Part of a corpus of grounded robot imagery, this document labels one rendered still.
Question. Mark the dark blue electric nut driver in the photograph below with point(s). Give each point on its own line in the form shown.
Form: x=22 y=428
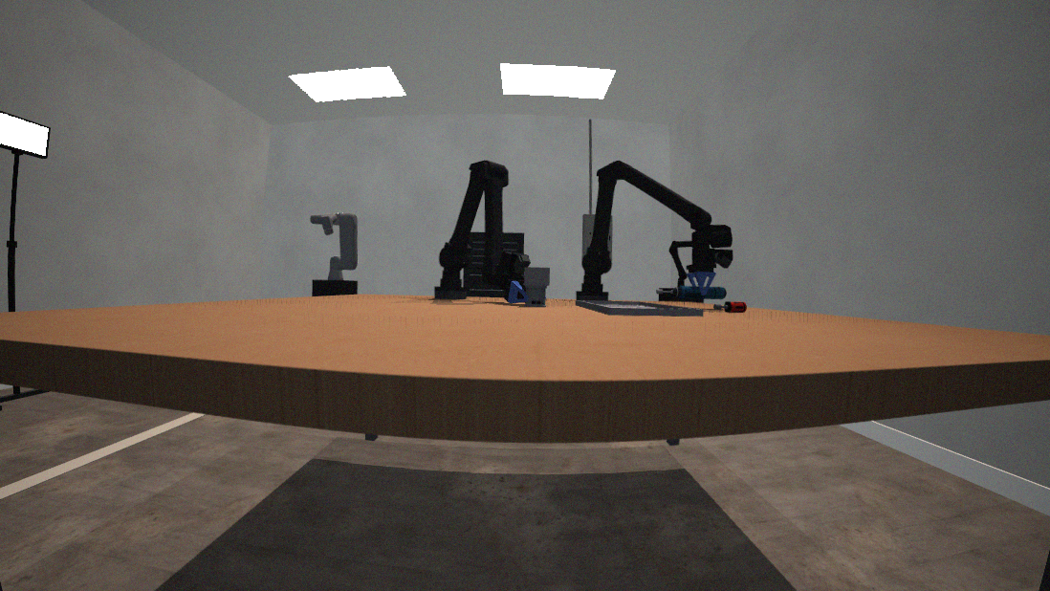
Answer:
x=694 y=292

